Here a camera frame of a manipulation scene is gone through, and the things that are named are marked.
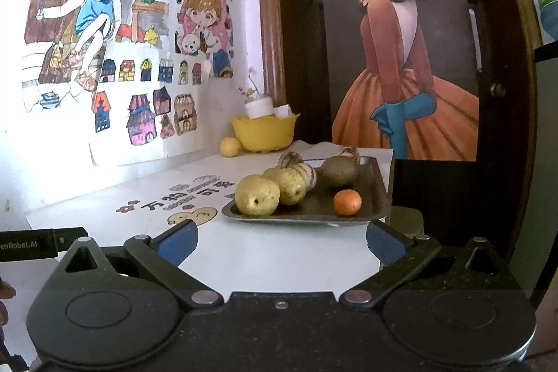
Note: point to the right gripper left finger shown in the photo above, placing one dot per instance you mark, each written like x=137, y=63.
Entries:
x=159, y=258

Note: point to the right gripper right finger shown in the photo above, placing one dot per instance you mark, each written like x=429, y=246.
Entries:
x=403, y=260

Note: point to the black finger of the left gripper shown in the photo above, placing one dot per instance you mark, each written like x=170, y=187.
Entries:
x=37, y=244

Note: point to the small orange tangerine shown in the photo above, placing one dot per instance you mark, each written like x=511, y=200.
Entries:
x=347, y=202

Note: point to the brown kiwi fruit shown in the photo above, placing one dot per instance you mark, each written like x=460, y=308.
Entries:
x=340, y=171

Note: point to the yellow pear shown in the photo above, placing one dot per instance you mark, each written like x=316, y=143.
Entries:
x=257, y=196

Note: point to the pale striped fruit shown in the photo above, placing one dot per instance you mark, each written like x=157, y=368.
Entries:
x=350, y=152

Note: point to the person left hand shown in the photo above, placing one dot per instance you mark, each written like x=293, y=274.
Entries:
x=6, y=292

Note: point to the white printed table mat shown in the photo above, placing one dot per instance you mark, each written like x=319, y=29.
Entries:
x=231, y=256

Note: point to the metal tray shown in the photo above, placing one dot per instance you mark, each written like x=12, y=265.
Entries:
x=318, y=205

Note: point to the yellow lemon by bowl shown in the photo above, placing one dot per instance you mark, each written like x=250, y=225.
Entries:
x=229, y=147

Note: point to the houses drawing paper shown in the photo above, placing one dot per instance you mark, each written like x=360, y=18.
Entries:
x=149, y=103

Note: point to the yellow plastic bowl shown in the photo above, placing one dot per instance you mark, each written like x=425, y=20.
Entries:
x=264, y=134

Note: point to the white orange jar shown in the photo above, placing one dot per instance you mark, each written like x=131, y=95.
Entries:
x=258, y=106

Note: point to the white paper cup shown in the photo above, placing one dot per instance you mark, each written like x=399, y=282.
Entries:
x=282, y=112

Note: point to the yellow flower sprig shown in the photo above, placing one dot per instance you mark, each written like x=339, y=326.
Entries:
x=251, y=92

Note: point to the girl in orange dress poster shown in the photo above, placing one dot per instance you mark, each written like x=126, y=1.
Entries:
x=403, y=75

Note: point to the anime girl pink drawing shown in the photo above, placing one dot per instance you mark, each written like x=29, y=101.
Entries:
x=205, y=32

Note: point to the wooden door frame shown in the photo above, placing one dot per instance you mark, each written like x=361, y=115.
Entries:
x=273, y=50

